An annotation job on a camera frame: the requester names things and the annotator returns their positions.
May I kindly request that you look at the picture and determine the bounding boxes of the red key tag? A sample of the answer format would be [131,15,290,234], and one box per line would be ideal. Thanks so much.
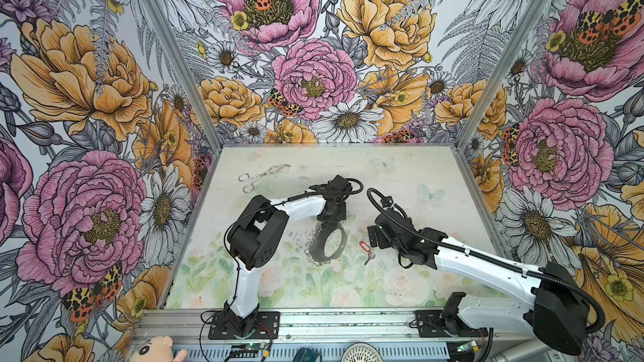
[360,241,372,253]

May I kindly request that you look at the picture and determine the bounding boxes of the small silver key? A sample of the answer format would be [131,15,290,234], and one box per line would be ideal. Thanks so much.
[364,252,375,266]

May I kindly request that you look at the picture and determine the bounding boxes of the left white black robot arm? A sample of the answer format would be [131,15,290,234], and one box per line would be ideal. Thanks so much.
[223,175,364,335]

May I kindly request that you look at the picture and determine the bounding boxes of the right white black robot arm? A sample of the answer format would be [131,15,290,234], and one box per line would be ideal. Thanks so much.
[367,189,605,356]

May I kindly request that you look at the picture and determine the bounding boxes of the clear glass bowl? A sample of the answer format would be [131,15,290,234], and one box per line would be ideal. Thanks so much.
[246,174,315,199]

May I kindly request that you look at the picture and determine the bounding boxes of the silver metal scissors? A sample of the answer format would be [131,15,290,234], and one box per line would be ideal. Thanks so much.
[238,164,291,194]

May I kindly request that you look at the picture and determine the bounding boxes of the white patterned round object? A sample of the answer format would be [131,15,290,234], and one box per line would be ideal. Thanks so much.
[340,343,383,362]

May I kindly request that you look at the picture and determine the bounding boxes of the dark teal device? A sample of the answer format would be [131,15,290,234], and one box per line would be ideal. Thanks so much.
[293,348,322,362]

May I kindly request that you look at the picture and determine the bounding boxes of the grey metal tube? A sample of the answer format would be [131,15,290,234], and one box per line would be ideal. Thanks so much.
[488,340,552,362]

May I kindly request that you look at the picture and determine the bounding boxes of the pink plush doll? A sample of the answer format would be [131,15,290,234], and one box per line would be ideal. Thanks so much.
[128,336,189,362]

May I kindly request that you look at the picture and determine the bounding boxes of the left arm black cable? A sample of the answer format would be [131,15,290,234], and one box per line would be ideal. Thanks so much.
[222,177,364,283]

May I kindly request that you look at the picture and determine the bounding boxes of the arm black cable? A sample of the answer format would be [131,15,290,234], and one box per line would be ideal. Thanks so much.
[222,177,364,283]
[366,187,607,335]

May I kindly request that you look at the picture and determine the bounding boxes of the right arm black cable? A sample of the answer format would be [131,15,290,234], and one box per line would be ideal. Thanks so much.
[366,187,607,335]

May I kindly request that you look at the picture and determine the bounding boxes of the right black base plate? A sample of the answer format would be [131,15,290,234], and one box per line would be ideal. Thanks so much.
[409,309,489,340]

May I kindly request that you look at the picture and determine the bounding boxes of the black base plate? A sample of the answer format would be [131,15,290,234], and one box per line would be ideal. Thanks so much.
[206,310,281,340]
[409,309,489,340]

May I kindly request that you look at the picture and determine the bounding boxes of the aluminium front rail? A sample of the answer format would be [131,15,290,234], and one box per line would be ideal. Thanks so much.
[132,308,566,361]

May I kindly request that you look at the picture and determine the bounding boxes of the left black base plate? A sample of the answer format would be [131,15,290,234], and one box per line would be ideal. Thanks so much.
[206,310,281,340]

